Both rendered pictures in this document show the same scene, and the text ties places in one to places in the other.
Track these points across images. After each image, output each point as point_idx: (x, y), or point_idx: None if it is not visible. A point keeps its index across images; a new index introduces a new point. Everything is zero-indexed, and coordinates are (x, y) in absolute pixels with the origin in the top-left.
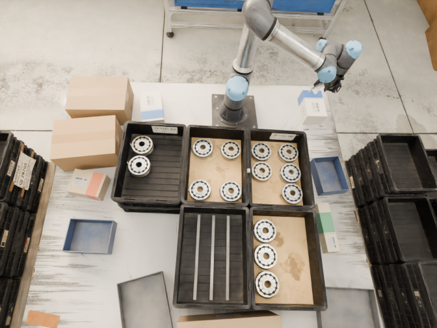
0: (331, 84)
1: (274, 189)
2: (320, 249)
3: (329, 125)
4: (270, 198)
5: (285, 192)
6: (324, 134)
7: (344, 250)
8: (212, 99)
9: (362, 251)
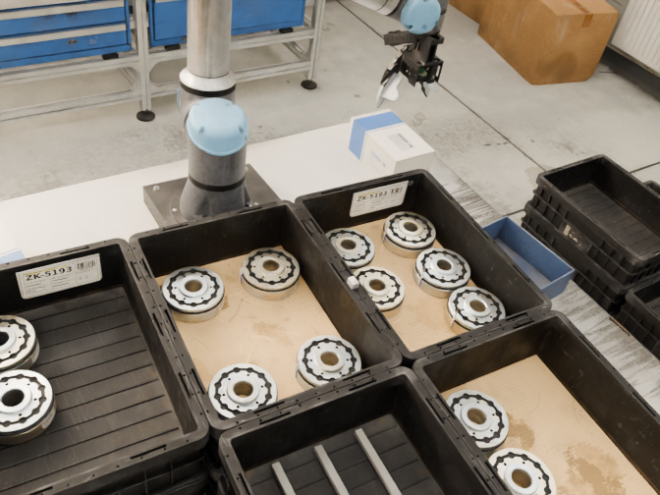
0: (423, 62)
1: (427, 320)
2: None
3: (444, 176)
4: (433, 343)
5: (460, 312)
6: None
7: (653, 408)
8: (151, 195)
9: None
